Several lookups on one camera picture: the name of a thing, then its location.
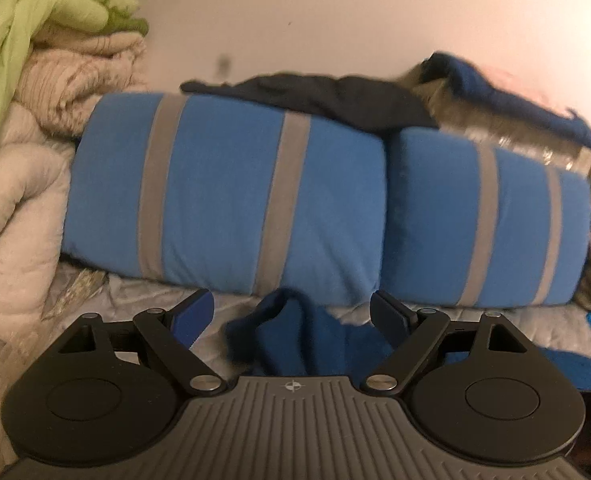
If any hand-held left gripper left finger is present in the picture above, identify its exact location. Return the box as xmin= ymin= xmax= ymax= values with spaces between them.
xmin=54 ymin=288 xmax=224 ymax=395

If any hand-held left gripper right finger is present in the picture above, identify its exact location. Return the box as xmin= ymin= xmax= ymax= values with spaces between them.
xmin=364 ymin=290 xmax=527 ymax=395

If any blue sweatshirt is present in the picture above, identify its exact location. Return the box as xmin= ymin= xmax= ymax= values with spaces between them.
xmin=224 ymin=287 xmax=591 ymax=393

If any blue pillow with grey stripes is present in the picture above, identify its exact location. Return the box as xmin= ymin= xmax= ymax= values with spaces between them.
xmin=380 ymin=127 xmax=591 ymax=308
xmin=60 ymin=91 xmax=391 ymax=308

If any white padded comforter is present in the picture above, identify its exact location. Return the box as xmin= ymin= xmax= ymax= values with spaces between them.
xmin=0 ymin=105 xmax=83 ymax=376

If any clear plastic package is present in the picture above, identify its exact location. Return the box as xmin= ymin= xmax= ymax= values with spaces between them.
xmin=400 ymin=65 xmax=591 ymax=176

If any black cloth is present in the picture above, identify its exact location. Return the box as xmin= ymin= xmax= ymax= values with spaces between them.
xmin=180 ymin=74 xmax=439 ymax=136

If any navy blue cloth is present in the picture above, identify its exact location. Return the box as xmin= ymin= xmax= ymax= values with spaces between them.
xmin=420 ymin=51 xmax=591 ymax=151

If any beige fleece blanket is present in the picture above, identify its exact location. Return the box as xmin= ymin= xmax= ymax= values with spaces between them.
xmin=12 ymin=32 xmax=148 ymax=138

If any light green blanket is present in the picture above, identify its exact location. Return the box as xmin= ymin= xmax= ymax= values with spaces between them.
xmin=0 ymin=0 xmax=148 ymax=206

